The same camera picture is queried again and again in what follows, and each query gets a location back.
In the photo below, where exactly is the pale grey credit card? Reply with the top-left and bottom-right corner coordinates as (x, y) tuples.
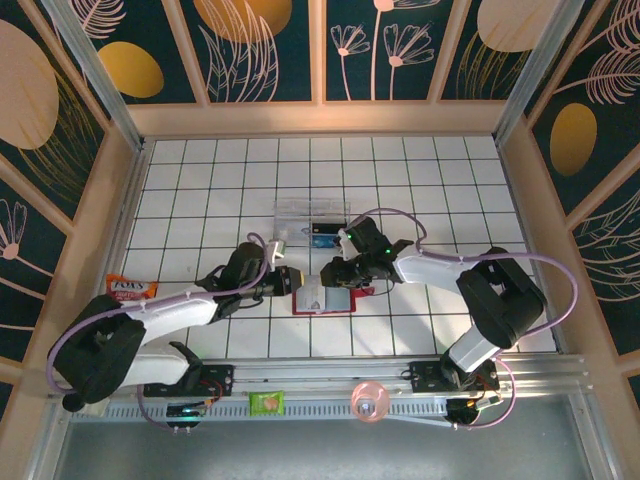
(302, 274), (327, 302)

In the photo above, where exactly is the red card holder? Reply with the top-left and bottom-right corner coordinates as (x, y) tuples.
(291, 283), (369, 317)

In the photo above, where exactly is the clear acrylic organizer box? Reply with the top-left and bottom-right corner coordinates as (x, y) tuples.
(272, 198), (354, 249)

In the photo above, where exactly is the green snack packet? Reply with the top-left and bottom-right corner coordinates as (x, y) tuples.
(248, 390), (286, 417)

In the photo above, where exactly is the orange candy bag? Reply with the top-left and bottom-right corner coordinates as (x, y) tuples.
(105, 273), (160, 302)

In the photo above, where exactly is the pink plastic cup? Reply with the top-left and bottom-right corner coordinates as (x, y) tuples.
(351, 380), (391, 426)

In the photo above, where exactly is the black electronics module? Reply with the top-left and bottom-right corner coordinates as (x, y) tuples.
(446, 397), (504, 431)
(166, 402), (206, 432)

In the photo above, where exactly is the aluminium mounting rail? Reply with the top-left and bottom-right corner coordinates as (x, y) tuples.
(49, 354), (594, 401)

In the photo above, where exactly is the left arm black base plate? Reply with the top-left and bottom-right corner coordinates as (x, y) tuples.
(143, 363), (236, 398)

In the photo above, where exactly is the slotted grey cable tray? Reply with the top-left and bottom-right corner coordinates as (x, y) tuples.
(97, 397), (451, 422)

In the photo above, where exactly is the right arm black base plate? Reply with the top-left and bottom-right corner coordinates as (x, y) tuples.
(408, 359), (501, 394)

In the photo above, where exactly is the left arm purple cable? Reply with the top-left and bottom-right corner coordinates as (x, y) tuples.
(45, 232), (274, 432)

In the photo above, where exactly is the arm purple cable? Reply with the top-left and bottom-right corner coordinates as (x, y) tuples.
(369, 207), (580, 432)
(45, 232), (274, 432)

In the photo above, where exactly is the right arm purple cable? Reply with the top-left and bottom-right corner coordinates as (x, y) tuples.
(369, 207), (580, 432)

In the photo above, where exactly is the black knob white switch box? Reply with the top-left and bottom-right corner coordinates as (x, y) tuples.
(62, 394), (109, 417)

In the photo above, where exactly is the aluminium frame post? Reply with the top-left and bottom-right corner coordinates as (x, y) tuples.
(42, 0), (146, 151)
(493, 0), (586, 146)

